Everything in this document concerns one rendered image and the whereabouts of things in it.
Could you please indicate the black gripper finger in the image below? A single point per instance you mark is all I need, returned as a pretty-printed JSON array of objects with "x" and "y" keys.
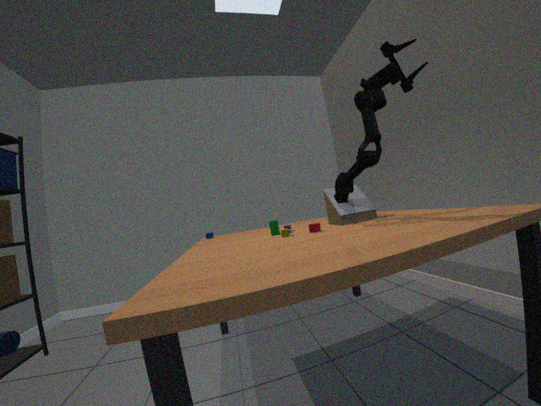
[
  {"x": 398, "y": 48},
  {"x": 412, "y": 76}
]

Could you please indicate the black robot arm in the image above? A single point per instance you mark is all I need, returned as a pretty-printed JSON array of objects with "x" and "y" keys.
[{"x": 367, "y": 102}]

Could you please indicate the red block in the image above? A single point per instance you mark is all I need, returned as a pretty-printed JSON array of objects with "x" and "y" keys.
[{"x": 314, "y": 228}]

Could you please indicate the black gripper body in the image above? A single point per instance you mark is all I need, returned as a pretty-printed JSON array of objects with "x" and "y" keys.
[{"x": 389, "y": 72}]

